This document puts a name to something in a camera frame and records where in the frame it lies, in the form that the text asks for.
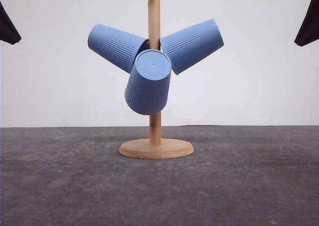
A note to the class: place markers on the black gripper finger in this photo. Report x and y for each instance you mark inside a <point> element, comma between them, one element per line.
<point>310,28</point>
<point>8,31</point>

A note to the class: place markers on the blue cup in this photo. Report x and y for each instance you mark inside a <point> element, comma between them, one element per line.
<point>147,88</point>
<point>188,45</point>
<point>115,46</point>

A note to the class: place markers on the wooden mug tree stand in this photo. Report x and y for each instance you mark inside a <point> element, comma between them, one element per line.
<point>156,147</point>

